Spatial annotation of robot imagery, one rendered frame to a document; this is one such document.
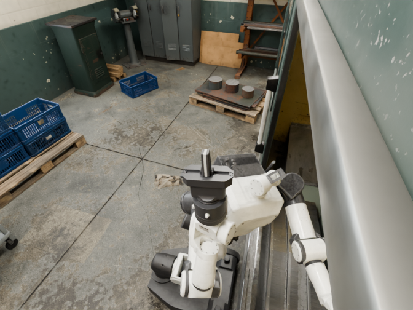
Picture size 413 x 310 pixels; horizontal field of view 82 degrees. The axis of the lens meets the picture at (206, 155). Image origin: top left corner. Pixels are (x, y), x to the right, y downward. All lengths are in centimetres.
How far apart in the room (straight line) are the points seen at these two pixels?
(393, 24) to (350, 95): 5
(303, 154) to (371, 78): 202
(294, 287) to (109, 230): 178
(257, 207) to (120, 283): 164
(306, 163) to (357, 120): 202
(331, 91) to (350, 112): 3
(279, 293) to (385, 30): 140
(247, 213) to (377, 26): 79
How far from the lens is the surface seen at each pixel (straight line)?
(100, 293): 238
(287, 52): 127
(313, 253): 104
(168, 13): 551
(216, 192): 57
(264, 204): 98
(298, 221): 108
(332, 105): 19
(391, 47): 21
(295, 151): 222
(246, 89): 395
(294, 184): 111
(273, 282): 152
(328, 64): 26
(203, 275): 78
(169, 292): 206
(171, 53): 572
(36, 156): 358
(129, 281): 234
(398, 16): 21
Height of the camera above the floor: 212
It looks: 42 degrees down
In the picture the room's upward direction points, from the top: straight up
